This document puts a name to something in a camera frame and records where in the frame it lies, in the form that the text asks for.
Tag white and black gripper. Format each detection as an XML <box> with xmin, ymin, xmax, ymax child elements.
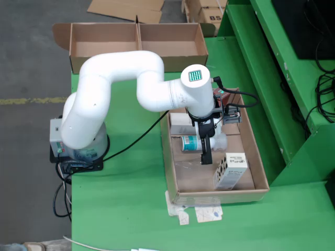
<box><xmin>193</xmin><ymin>117</ymin><xmax>224</xmax><ymax>165</ymax></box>

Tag cow print hand cream box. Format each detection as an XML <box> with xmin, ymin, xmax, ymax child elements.
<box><xmin>212</xmin><ymin>152</ymin><xmax>249</xmax><ymax>191</ymax></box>

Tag gray robot base control box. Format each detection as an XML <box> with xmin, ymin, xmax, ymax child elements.
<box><xmin>49</xmin><ymin>119</ymin><xmax>70</xmax><ymax>155</ymax></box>

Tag shallow cardboard tray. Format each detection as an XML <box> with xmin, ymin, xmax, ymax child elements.
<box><xmin>159</xmin><ymin>87</ymin><xmax>270</xmax><ymax>206</ymax></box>

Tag long white carton box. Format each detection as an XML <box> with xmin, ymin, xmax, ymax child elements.
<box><xmin>169</xmin><ymin>112</ymin><xmax>197</xmax><ymax>135</ymax></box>

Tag dark red carton box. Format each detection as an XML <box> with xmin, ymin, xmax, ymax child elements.
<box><xmin>212</xmin><ymin>87</ymin><xmax>232</xmax><ymax>107</ymax></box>

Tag BS printed cardboard box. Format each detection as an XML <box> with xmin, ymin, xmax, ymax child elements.
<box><xmin>196</xmin><ymin>7</ymin><xmax>225</xmax><ymax>24</ymax></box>

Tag plain brown cardboard box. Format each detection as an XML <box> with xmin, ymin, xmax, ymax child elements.
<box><xmin>182</xmin><ymin>0</ymin><xmax>228</xmax><ymax>16</ymax></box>

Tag two-compartment cardboard box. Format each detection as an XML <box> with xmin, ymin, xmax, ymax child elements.
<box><xmin>52</xmin><ymin>22</ymin><xmax>216</xmax><ymax>75</ymax></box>

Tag white bottle teal label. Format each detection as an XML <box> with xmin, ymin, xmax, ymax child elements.
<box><xmin>181</xmin><ymin>132</ymin><xmax>228</xmax><ymax>152</ymax></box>

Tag paper scrap with blue mark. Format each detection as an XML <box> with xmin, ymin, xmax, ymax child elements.
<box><xmin>194</xmin><ymin>205</ymin><xmax>225</xmax><ymax>223</ymax></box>

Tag taped white paper scrap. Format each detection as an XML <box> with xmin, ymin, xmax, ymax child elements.
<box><xmin>164</xmin><ymin>190</ymin><xmax>191</xmax><ymax>226</ymax></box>

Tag green metal shelf unit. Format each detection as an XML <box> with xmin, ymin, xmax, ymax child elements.
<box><xmin>217</xmin><ymin>0</ymin><xmax>335</xmax><ymax>188</ymax></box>

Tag black monitor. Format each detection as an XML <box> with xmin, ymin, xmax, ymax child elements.
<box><xmin>271</xmin><ymin>0</ymin><xmax>335</xmax><ymax>60</ymax></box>

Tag beige shoe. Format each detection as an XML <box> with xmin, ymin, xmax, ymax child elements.
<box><xmin>23</xmin><ymin>242</ymin><xmax>48</xmax><ymax>251</ymax></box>

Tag blue jeans leg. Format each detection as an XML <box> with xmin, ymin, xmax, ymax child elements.
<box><xmin>0</xmin><ymin>243</ymin><xmax>26</xmax><ymax>251</ymax></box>

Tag gray wrist camera mount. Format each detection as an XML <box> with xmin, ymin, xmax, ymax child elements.
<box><xmin>222</xmin><ymin>104</ymin><xmax>241</xmax><ymax>125</ymax></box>

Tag long black camera cable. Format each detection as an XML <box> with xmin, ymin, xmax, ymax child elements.
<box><xmin>103</xmin><ymin>110</ymin><xmax>170</xmax><ymax>162</ymax></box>

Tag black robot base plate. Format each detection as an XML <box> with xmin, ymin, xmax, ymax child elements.
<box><xmin>49</xmin><ymin>150</ymin><xmax>104</xmax><ymax>174</ymax></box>

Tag black cable bundle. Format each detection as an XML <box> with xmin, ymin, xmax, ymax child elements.
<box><xmin>280</xmin><ymin>39</ymin><xmax>335</xmax><ymax>136</ymax></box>

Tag white cable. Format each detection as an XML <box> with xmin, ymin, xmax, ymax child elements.
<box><xmin>62</xmin><ymin>235</ymin><xmax>160</xmax><ymax>251</ymax></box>

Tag black base power cables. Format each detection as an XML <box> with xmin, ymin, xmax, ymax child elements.
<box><xmin>53</xmin><ymin>162</ymin><xmax>73</xmax><ymax>218</ymax></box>

